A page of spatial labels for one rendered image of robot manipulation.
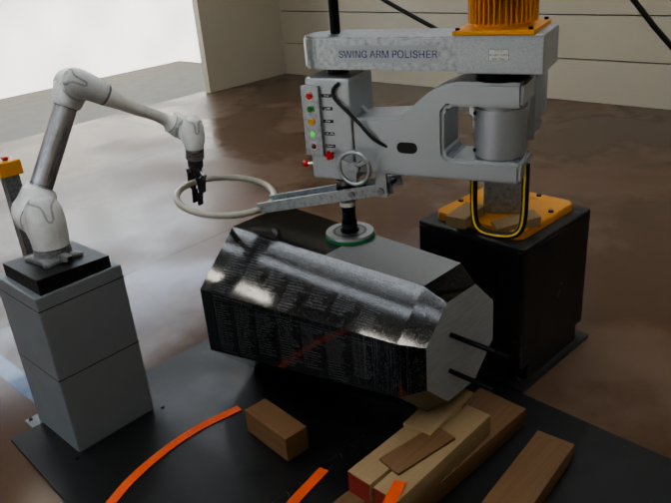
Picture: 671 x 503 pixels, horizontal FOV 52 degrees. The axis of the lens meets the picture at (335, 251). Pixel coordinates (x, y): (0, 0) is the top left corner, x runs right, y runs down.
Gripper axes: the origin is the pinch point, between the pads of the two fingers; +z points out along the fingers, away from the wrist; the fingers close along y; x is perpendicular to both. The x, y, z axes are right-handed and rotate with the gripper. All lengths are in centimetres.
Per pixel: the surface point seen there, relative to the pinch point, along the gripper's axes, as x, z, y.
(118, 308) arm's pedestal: -63, 29, 20
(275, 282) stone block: -17, 11, 74
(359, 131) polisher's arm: 9, -57, 96
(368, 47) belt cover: 9, -90, 98
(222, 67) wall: 491, 119, -570
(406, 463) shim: -31, 48, 159
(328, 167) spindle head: 4, -39, 83
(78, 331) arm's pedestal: -83, 31, 20
